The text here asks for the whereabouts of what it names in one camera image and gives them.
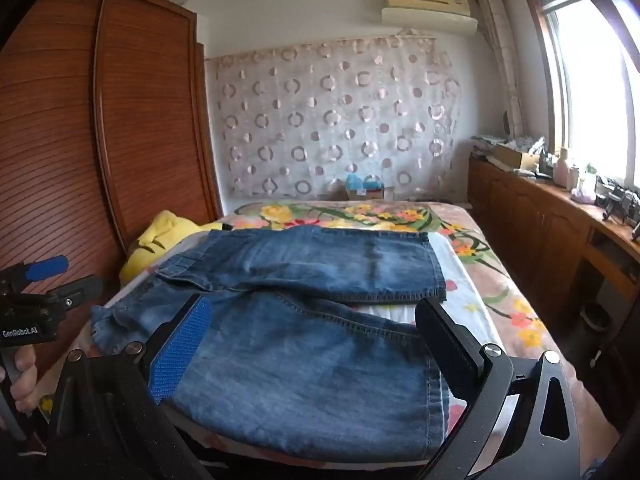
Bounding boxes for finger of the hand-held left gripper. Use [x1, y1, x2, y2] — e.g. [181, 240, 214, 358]
[46, 274, 104, 312]
[22, 255, 70, 283]

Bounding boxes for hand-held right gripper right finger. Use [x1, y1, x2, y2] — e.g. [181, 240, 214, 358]
[414, 297, 588, 480]

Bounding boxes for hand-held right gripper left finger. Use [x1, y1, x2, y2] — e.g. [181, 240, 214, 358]
[47, 292, 216, 480]

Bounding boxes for blue denim pants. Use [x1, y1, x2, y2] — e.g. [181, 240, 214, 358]
[90, 225, 453, 462]

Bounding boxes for person's left hand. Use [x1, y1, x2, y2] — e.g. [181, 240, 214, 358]
[0, 345, 39, 417]

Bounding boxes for yellow plush toy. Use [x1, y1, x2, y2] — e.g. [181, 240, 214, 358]
[119, 210, 203, 283]

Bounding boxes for low wooden cabinet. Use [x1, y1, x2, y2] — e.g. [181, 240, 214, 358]
[467, 152, 640, 411]

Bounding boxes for dark trash bin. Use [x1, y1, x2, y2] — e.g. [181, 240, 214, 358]
[580, 302, 613, 356]

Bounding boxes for floral blanket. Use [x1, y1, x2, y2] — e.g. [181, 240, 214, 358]
[220, 200, 556, 376]

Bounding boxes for small printed cardboard box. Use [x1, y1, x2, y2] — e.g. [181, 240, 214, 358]
[346, 185, 386, 202]

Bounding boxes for wooden slatted wardrobe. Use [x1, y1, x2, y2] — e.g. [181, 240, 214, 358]
[0, 0, 226, 401]

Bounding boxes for open cardboard box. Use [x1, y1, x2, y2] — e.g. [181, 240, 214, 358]
[492, 144, 541, 172]

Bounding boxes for pink bottle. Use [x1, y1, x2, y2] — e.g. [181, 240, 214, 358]
[552, 147, 571, 184]

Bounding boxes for black device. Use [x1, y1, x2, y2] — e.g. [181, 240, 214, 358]
[627, 190, 640, 242]
[597, 177, 632, 221]

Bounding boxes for patterned window curtain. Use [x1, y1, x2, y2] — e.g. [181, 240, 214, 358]
[477, 0, 526, 141]

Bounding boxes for window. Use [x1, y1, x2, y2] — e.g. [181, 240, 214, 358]
[520, 0, 640, 196]

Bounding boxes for circle pattern wall curtain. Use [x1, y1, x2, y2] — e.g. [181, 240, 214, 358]
[207, 35, 463, 201]

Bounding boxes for wall air conditioner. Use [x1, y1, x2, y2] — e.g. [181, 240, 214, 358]
[381, 0, 478, 36]

